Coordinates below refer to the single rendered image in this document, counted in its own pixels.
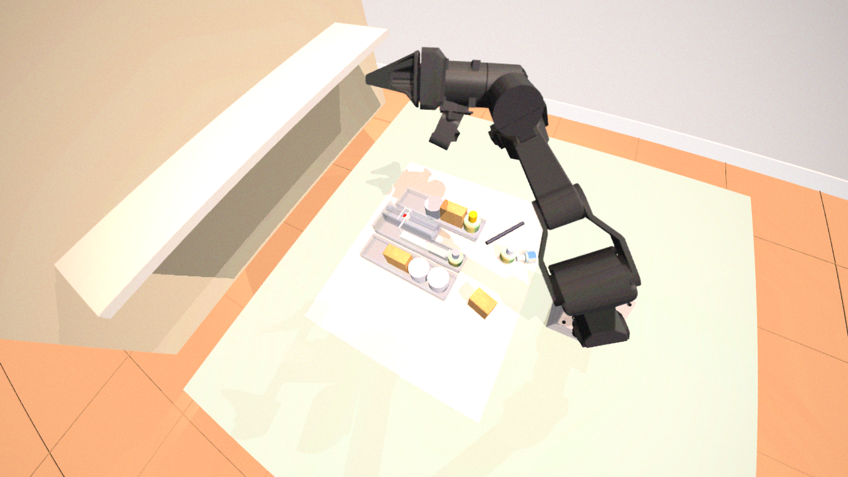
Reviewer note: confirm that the grey rod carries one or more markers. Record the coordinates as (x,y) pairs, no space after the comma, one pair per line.
(505,232)

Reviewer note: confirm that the grey cylinder with pale pink top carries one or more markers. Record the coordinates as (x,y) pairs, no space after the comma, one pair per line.
(438,279)
(432,206)
(418,269)

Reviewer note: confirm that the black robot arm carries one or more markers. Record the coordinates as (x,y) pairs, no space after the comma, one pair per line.
(589,287)

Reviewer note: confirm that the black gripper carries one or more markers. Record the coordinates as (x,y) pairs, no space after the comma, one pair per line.
(434,80)

